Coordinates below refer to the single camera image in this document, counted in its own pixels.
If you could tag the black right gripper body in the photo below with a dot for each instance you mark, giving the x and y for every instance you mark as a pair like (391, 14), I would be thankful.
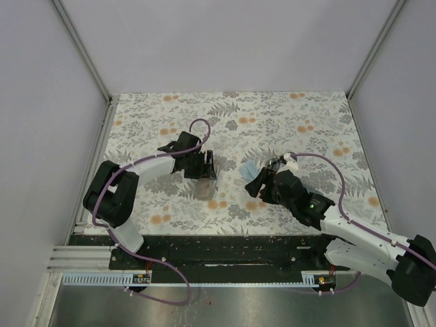
(270, 193)

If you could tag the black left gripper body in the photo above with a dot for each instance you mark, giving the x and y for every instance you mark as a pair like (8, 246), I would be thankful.
(195, 167)

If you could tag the beige glasses case green lining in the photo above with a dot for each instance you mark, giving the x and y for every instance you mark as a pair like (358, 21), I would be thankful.
(205, 187)

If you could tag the black aviator sunglasses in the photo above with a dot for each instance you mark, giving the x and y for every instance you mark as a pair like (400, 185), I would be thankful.
(275, 163)

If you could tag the grey-blue glasses case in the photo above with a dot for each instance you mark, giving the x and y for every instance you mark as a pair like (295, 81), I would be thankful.
(313, 190)

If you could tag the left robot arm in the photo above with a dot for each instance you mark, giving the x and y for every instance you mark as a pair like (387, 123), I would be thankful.
(111, 195)

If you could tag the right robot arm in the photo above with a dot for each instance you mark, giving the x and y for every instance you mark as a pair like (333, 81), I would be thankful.
(407, 265)

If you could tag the floral patterned table mat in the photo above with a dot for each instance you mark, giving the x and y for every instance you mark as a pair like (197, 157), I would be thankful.
(250, 125)

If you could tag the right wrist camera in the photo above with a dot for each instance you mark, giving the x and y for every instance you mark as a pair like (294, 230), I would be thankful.
(289, 163)

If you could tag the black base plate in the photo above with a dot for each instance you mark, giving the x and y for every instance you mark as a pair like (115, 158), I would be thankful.
(186, 255)

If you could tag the left aluminium frame post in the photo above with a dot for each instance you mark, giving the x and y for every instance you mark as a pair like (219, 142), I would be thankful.
(76, 39)

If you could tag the aluminium frame post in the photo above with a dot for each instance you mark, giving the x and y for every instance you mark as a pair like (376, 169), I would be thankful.
(76, 39)
(376, 46)

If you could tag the aluminium rail profile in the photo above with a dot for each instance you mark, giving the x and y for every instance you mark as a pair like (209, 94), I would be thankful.
(66, 259)

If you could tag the white slotted cable duct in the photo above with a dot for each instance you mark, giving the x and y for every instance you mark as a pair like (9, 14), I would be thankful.
(213, 278)

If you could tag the right aluminium frame post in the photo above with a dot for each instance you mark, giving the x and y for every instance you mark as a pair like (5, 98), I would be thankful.
(376, 46)

